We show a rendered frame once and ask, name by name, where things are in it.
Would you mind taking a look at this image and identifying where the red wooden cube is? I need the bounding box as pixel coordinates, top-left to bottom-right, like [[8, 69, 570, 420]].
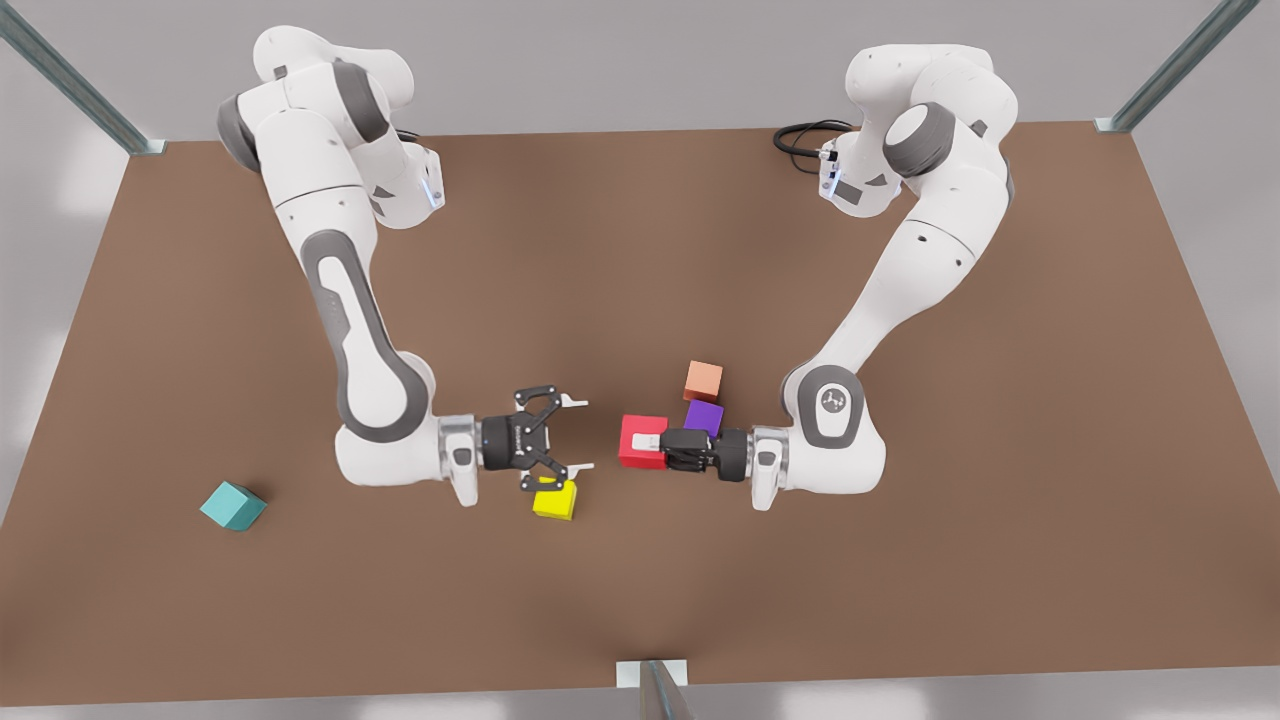
[[618, 414, 670, 471]]

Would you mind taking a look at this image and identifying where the yellow wooden cube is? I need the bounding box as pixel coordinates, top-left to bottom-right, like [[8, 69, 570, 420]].
[[532, 478, 579, 522]]

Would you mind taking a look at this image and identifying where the orange wooden cube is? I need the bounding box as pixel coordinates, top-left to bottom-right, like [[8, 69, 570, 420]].
[[683, 360, 725, 405]]

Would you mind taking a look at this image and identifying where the teal blue wooden cube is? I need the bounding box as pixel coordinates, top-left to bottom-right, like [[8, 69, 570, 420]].
[[199, 480, 269, 533]]

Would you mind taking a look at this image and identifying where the silver frame post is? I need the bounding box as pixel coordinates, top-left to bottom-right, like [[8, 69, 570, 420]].
[[1094, 0, 1263, 134], [0, 0, 167, 157], [614, 658, 690, 720]]

